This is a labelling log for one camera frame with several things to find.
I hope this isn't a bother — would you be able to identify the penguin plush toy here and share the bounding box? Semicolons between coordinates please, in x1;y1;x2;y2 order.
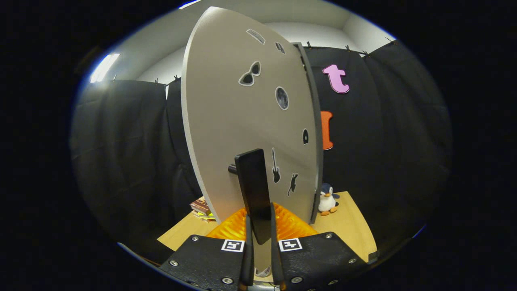
318;183;340;216

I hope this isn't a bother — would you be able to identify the stack of books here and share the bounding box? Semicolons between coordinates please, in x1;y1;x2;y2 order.
190;197;216;223

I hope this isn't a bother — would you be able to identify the black backdrop cloth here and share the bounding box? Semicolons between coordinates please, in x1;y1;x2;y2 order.
71;40;453;259

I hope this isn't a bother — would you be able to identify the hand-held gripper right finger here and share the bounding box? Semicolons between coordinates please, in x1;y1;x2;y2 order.
270;202;368;291

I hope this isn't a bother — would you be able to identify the dark grey shoe cabinet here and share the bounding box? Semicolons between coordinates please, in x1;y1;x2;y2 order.
293;42;324;225

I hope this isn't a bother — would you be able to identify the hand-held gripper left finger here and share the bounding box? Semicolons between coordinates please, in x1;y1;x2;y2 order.
160;208;255;291

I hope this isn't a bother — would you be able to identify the small ceiling light panel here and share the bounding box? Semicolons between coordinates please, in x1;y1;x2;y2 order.
90;53;120;84

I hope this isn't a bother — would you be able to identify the black door handle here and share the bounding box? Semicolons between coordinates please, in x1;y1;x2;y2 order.
228;148;272;245

